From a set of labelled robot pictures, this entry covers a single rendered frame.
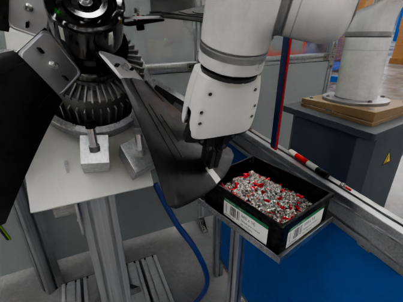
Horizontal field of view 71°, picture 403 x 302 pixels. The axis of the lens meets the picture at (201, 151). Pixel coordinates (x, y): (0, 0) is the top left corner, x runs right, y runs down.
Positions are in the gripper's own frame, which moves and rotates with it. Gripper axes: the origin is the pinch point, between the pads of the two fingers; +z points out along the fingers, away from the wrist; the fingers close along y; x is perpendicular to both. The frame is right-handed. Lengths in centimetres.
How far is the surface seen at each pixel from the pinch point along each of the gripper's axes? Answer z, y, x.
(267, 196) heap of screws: 13.9, -14.8, 1.9
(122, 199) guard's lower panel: 90, 6, -67
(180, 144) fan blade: -1.1, 4.7, -2.4
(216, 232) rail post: 82, -30, -28
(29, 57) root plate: -9.9, 24.2, -17.6
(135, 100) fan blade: -6.5, 10.4, -8.1
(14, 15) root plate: -12.5, 25.9, -28.9
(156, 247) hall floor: 120, -8, -51
